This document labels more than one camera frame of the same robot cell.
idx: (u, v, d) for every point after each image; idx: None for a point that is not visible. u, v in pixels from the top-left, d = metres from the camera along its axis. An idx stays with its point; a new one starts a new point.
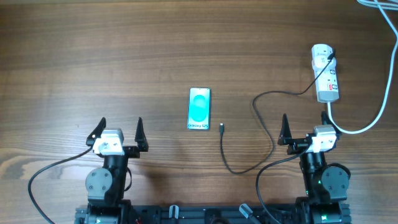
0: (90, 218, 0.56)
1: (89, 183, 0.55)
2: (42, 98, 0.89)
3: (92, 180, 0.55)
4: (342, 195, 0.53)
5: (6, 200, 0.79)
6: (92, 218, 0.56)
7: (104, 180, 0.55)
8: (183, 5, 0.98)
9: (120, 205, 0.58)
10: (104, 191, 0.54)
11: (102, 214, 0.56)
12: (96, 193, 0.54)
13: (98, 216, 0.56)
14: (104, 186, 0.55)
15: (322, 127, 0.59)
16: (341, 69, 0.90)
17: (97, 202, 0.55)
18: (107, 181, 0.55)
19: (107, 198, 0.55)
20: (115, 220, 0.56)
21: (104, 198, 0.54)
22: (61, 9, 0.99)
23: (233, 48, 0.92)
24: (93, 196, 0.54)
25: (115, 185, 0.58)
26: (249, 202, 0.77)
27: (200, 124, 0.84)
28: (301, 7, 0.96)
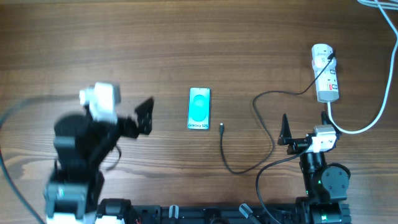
0: (50, 186, 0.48)
1: (58, 129, 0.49)
2: (42, 98, 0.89)
3: (63, 126, 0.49)
4: (342, 195, 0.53)
5: (6, 200, 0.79)
6: (53, 188, 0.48)
7: (78, 126, 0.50)
8: (183, 4, 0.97)
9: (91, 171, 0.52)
10: (74, 135, 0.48)
11: (67, 182, 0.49)
12: (65, 137, 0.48)
13: (60, 185, 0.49)
14: (76, 132, 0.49)
15: (322, 127, 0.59)
16: (341, 69, 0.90)
17: (64, 150, 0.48)
18: (82, 127, 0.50)
19: (78, 149, 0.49)
20: (84, 186, 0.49)
21: (74, 144, 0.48)
22: (61, 8, 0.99)
23: (233, 48, 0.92)
24: (60, 143, 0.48)
25: (87, 140, 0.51)
26: (249, 202, 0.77)
27: (200, 124, 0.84)
28: (301, 7, 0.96)
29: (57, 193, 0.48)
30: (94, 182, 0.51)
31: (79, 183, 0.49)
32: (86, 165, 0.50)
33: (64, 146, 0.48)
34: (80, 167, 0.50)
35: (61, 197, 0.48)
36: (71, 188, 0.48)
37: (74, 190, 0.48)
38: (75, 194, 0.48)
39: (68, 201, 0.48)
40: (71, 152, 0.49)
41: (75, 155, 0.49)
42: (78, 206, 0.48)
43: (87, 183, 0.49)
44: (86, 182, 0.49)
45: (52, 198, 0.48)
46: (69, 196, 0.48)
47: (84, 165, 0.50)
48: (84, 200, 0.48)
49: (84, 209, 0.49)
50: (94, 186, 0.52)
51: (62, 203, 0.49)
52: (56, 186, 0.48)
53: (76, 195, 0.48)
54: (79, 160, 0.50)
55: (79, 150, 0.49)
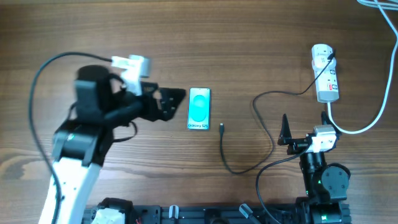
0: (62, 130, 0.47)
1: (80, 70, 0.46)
2: (42, 98, 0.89)
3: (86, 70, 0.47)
4: (342, 195, 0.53)
5: (6, 200, 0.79)
6: (64, 132, 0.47)
7: (100, 73, 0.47)
8: (183, 5, 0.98)
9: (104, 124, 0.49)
10: (96, 80, 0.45)
11: (78, 130, 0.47)
12: (85, 80, 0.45)
13: (71, 132, 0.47)
14: (97, 77, 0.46)
15: (322, 127, 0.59)
16: (341, 69, 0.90)
17: (84, 93, 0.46)
18: (104, 74, 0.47)
19: (96, 96, 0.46)
20: (93, 139, 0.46)
21: (94, 88, 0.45)
22: (61, 9, 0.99)
23: (233, 48, 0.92)
24: (81, 84, 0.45)
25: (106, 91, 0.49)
26: (249, 202, 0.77)
27: (200, 124, 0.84)
28: (301, 7, 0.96)
29: (67, 136, 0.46)
30: (106, 134, 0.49)
31: (89, 132, 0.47)
32: (100, 112, 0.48)
33: (84, 89, 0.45)
34: (94, 112, 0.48)
35: (69, 143, 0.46)
36: (81, 138, 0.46)
37: (84, 139, 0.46)
38: (84, 142, 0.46)
39: (76, 147, 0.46)
40: (90, 95, 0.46)
41: (92, 99, 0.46)
42: (84, 152, 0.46)
43: (98, 134, 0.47)
44: (97, 132, 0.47)
45: (60, 143, 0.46)
46: (78, 145, 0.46)
47: (99, 112, 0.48)
48: (91, 149, 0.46)
49: (91, 159, 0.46)
50: (106, 139, 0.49)
51: (69, 150, 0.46)
52: (66, 131, 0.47)
53: (84, 143, 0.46)
54: (93, 106, 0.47)
55: (96, 95, 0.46)
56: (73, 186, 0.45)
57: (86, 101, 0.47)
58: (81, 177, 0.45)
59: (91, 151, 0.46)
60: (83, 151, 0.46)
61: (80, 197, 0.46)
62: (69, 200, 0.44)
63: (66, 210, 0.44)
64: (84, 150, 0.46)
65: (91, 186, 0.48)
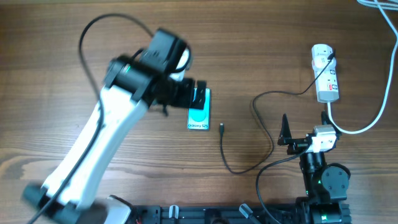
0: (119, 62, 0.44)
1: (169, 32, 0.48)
2: (42, 98, 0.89)
3: None
4: (342, 195, 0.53)
5: (6, 200, 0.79)
6: (121, 63, 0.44)
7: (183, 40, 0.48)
8: (183, 5, 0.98)
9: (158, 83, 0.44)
10: (178, 38, 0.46)
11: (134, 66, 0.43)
12: (168, 32, 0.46)
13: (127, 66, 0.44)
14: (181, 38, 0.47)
15: (322, 127, 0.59)
16: (341, 69, 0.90)
17: (161, 40, 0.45)
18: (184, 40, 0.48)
19: (170, 46, 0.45)
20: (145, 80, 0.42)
21: (173, 39, 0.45)
22: (61, 9, 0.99)
23: (233, 48, 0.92)
24: (165, 33, 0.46)
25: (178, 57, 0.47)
26: (249, 202, 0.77)
27: (200, 124, 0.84)
28: (301, 7, 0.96)
29: (122, 68, 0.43)
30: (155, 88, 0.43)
31: (145, 73, 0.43)
32: (165, 66, 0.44)
33: (163, 38, 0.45)
34: (157, 67, 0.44)
35: (122, 77, 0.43)
36: (134, 75, 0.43)
37: (137, 78, 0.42)
38: (137, 81, 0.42)
39: (130, 86, 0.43)
40: (159, 45, 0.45)
41: (160, 51, 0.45)
42: (138, 94, 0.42)
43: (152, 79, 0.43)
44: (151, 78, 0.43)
45: (115, 73, 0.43)
46: (130, 81, 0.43)
47: (163, 67, 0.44)
48: (143, 89, 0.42)
49: (141, 98, 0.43)
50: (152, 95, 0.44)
51: (122, 83, 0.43)
52: (124, 62, 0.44)
53: (138, 81, 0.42)
54: (161, 58, 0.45)
55: (168, 48, 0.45)
56: (115, 117, 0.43)
57: (154, 51, 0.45)
58: (125, 109, 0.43)
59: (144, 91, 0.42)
60: (137, 92, 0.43)
61: (120, 131, 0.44)
62: (109, 129, 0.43)
63: (104, 139, 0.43)
64: (138, 89, 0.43)
65: (134, 124, 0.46)
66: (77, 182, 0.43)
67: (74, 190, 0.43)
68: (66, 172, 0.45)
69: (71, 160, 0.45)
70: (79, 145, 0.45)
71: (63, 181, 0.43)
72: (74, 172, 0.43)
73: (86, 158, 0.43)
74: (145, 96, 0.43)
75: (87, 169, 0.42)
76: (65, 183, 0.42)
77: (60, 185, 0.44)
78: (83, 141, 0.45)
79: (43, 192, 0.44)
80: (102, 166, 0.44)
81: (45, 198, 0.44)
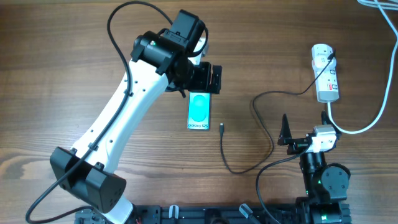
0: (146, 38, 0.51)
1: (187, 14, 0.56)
2: (42, 98, 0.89)
3: None
4: (342, 195, 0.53)
5: (6, 200, 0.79)
6: (148, 39, 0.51)
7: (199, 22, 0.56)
8: (183, 5, 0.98)
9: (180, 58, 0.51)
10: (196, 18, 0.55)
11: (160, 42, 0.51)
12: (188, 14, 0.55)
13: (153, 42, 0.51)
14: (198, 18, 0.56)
15: (322, 127, 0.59)
16: (341, 69, 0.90)
17: (181, 21, 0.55)
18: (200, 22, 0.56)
19: (189, 27, 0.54)
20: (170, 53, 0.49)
21: (193, 19, 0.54)
22: (61, 8, 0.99)
23: (233, 48, 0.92)
24: (185, 16, 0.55)
25: (194, 37, 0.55)
26: (249, 202, 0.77)
27: (200, 124, 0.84)
28: (301, 7, 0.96)
29: (150, 43, 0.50)
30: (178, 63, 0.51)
31: (170, 48, 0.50)
32: (186, 43, 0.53)
33: (185, 19, 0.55)
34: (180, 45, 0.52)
35: (150, 51, 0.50)
36: (160, 50, 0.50)
37: (162, 51, 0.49)
38: (163, 54, 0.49)
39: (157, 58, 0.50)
40: (180, 28, 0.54)
41: (182, 33, 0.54)
42: (165, 64, 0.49)
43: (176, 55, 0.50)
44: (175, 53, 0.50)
45: (142, 46, 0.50)
46: (156, 53, 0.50)
47: (185, 46, 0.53)
48: (170, 60, 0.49)
49: (166, 70, 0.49)
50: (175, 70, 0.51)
51: (148, 56, 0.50)
52: (150, 40, 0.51)
53: (163, 55, 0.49)
54: (181, 38, 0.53)
55: (188, 29, 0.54)
56: (141, 89, 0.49)
57: (176, 32, 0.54)
58: (151, 81, 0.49)
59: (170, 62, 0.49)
60: (164, 62, 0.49)
61: (145, 101, 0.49)
62: (137, 98, 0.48)
63: (131, 107, 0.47)
64: (165, 60, 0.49)
65: (153, 101, 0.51)
66: (104, 145, 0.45)
67: (101, 152, 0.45)
68: (92, 136, 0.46)
69: (97, 126, 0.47)
70: (105, 112, 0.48)
71: (92, 143, 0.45)
72: (103, 135, 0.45)
73: (114, 123, 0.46)
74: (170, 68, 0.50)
75: (114, 134, 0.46)
76: (93, 146, 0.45)
77: (86, 149, 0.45)
78: (109, 108, 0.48)
79: (72, 154, 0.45)
80: (124, 134, 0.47)
81: (74, 159, 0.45)
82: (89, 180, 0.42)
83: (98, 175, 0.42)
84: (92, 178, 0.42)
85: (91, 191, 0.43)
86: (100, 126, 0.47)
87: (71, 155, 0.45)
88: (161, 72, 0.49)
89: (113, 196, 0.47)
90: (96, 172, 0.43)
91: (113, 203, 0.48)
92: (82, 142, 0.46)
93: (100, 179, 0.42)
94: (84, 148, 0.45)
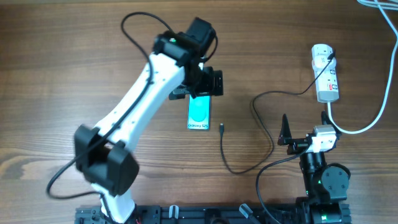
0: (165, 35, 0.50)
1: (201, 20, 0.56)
2: (43, 98, 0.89)
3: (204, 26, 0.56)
4: (342, 195, 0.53)
5: (7, 200, 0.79)
6: (166, 37, 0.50)
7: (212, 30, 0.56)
8: (183, 5, 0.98)
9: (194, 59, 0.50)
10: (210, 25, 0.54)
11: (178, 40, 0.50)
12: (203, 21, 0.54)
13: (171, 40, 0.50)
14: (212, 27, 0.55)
15: (322, 127, 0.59)
16: (341, 69, 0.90)
17: (197, 25, 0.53)
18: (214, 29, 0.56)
19: (204, 31, 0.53)
20: (187, 51, 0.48)
21: (208, 25, 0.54)
22: (61, 9, 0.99)
23: (233, 48, 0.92)
24: (201, 22, 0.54)
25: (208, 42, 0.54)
26: (249, 202, 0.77)
27: (200, 124, 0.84)
28: (301, 7, 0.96)
29: (168, 40, 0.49)
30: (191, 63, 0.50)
31: (187, 45, 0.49)
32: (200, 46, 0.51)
33: (200, 24, 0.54)
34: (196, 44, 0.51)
35: (169, 45, 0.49)
36: (178, 47, 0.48)
37: (179, 49, 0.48)
38: (182, 49, 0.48)
39: (175, 52, 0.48)
40: (196, 29, 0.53)
41: (198, 35, 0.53)
42: (183, 58, 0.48)
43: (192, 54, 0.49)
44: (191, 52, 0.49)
45: (161, 42, 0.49)
46: (173, 50, 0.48)
47: (201, 46, 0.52)
48: (188, 56, 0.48)
49: (184, 62, 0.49)
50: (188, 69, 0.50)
51: (166, 52, 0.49)
52: (168, 37, 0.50)
53: (180, 52, 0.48)
54: (199, 39, 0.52)
55: (206, 32, 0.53)
56: (161, 76, 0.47)
57: (191, 35, 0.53)
58: (171, 70, 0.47)
59: (188, 58, 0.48)
60: (182, 57, 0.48)
61: (165, 90, 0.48)
62: (158, 84, 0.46)
63: (152, 93, 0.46)
64: (183, 56, 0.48)
65: (171, 91, 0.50)
66: (127, 127, 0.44)
67: (123, 132, 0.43)
68: (115, 117, 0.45)
69: (120, 107, 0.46)
70: (127, 96, 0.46)
71: (114, 123, 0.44)
72: (124, 117, 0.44)
73: (135, 107, 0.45)
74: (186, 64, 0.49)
75: (136, 116, 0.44)
76: (116, 126, 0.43)
77: (109, 127, 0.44)
78: (130, 93, 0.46)
79: (95, 132, 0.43)
80: (145, 119, 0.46)
81: (96, 137, 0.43)
82: (108, 158, 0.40)
83: (119, 152, 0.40)
84: (111, 155, 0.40)
85: (109, 168, 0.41)
86: (122, 108, 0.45)
87: (94, 131, 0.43)
88: (180, 65, 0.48)
89: (129, 182, 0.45)
90: (116, 149, 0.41)
91: (127, 186, 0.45)
92: (105, 122, 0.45)
93: (119, 156, 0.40)
94: (106, 127, 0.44)
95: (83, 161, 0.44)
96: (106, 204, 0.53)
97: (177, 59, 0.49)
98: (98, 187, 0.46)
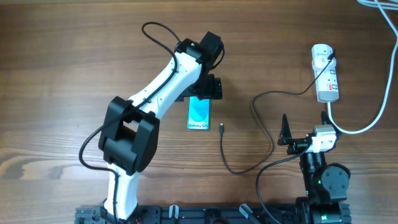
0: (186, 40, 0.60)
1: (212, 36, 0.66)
2: (42, 98, 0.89)
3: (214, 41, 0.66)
4: (342, 196, 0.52)
5: (6, 200, 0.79)
6: (189, 42, 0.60)
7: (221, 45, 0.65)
8: (182, 5, 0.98)
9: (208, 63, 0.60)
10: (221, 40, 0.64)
11: (196, 45, 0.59)
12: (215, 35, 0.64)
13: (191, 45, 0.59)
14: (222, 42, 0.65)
15: (322, 127, 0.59)
16: (341, 69, 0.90)
17: (211, 38, 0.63)
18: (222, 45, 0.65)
19: (217, 42, 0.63)
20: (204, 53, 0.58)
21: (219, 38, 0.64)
22: (61, 9, 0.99)
23: (233, 48, 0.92)
24: (213, 35, 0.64)
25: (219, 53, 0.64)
26: (249, 202, 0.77)
27: (200, 124, 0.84)
28: (301, 7, 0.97)
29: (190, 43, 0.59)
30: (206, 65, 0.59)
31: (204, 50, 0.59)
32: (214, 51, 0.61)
33: (214, 37, 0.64)
34: (211, 50, 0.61)
35: (190, 46, 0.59)
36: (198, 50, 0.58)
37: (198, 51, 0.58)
38: (201, 50, 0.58)
39: (195, 51, 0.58)
40: (210, 40, 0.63)
41: (211, 43, 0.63)
42: (203, 57, 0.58)
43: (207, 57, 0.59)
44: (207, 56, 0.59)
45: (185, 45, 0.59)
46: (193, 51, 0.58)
47: (214, 52, 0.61)
48: (205, 57, 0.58)
49: (202, 61, 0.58)
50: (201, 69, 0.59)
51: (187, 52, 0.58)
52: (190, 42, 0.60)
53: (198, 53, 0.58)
54: (214, 46, 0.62)
55: (218, 42, 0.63)
56: (184, 69, 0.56)
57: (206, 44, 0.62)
58: (192, 66, 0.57)
59: (206, 58, 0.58)
60: (201, 56, 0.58)
61: (185, 81, 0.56)
62: (182, 73, 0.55)
63: (177, 79, 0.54)
64: (202, 55, 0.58)
65: (187, 85, 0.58)
66: (155, 102, 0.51)
67: (152, 106, 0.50)
68: (145, 94, 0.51)
69: (149, 88, 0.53)
70: (155, 80, 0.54)
71: (145, 98, 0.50)
72: (153, 94, 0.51)
73: (162, 89, 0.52)
74: (203, 63, 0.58)
75: (163, 95, 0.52)
76: (147, 99, 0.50)
77: (140, 101, 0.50)
78: (158, 78, 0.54)
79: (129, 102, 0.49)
80: (168, 101, 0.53)
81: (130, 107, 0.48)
82: (142, 124, 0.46)
83: (151, 120, 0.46)
84: (145, 122, 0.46)
85: (139, 135, 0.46)
86: (152, 88, 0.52)
87: (129, 102, 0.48)
88: (199, 62, 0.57)
89: (147, 158, 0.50)
90: (148, 118, 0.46)
91: (145, 164, 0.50)
92: (135, 97, 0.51)
93: (153, 123, 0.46)
94: (137, 100, 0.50)
95: (112, 130, 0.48)
96: (115, 191, 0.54)
97: (197, 57, 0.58)
98: (115, 166, 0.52)
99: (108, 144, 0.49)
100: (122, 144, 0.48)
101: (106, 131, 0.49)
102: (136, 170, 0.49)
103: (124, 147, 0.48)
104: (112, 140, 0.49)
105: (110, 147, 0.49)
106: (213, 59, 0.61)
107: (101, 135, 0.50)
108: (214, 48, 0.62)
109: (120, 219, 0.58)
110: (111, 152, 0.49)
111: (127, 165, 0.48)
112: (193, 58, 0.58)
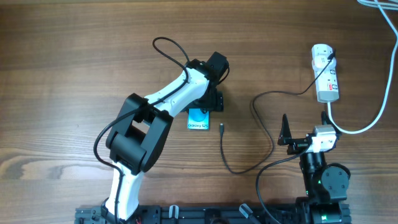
0: (196, 60, 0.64)
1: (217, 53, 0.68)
2: (42, 98, 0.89)
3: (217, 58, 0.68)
4: (342, 195, 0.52)
5: (6, 200, 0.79)
6: (198, 61, 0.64)
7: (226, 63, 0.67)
8: (183, 5, 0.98)
9: (212, 83, 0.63)
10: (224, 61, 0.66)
11: (204, 63, 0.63)
12: (219, 55, 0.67)
13: (201, 63, 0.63)
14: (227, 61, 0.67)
15: (322, 127, 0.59)
16: (341, 69, 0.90)
17: (215, 58, 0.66)
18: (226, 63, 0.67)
19: (221, 61, 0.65)
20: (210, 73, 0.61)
21: (224, 59, 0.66)
22: (61, 9, 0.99)
23: (233, 48, 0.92)
24: (217, 56, 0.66)
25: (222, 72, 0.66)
26: (249, 202, 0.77)
27: (200, 124, 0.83)
28: (301, 7, 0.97)
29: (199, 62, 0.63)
30: (211, 83, 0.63)
31: (211, 70, 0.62)
32: (218, 71, 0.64)
33: (217, 57, 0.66)
34: (217, 70, 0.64)
35: (199, 65, 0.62)
36: (204, 70, 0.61)
37: (206, 70, 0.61)
38: (208, 70, 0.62)
39: (204, 69, 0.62)
40: (214, 60, 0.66)
41: (216, 62, 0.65)
42: (210, 74, 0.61)
43: (212, 77, 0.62)
44: (213, 76, 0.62)
45: (194, 62, 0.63)
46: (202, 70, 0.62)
47: (219, 71, 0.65)
48: (212, 76, 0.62)
49: (209, 78, 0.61)
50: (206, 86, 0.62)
51: (196, 68, 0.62)
52: (199, 61, 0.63)
53: (205, 73, 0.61)
54: (219, 65, 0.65)
55: (223, 61, 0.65)
56: (194, 81, 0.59)
57: (211, 64, 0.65)
58: (201, 81, 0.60)
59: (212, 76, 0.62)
60: (209, 73, 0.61)
61: (192, 94, 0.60)
62: (192, 84, 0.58)
63: (188, 89, 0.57)
64: (209, 73, 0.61)
65: (193, 99, 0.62)
66: (170, 103, 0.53)
67: (166, 106, 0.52)
68: (159, 96, 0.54)
69: (163, 91, 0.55)
70: (168, 86, 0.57)
71: (160, 99, 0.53)
72: (168, 96, 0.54)
73: (175, 94, 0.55)
74: (209, 82, 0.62)
75: (176, 99, 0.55)
76: (161, 99, 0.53)
77: (155, 101, 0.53)
78: (170, 84, 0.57)
79: (145, 99, 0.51)
80: (178, 107, 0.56)
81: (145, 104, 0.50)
82: (156, 121, 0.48)
83: (165, 117, 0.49)
84: (160, 119, 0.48)
85: (152, 131, 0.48)
86: (165, 91, 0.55)
87: (143, 99, 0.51)
88: (206, 78, 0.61)
89: (153, 159, 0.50)
90: (162, 115, 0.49)
91: (150, 165, 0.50)
92: (150, 96, 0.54)
93: (167, 121, 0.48)
94: (152, 99, 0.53)
95: (124, 127, 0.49)
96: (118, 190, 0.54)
97: (204, 74, 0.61)
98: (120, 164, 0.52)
99: (116, 140, 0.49)
100: (130, 140, 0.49)
101: (117, 126, 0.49)
102: (142, 169, 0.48)
103: (132, 144, 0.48)
104: (122, 137, 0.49)
105: (117, 143, 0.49)
106: (217, 78, 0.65)
107: (112, 130, 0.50)
108: (219, 67, 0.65)
109: (120, 219, 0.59)
110: (117, 149, 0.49)
111: (134, 163, 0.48)
112: (201, 73, 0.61)
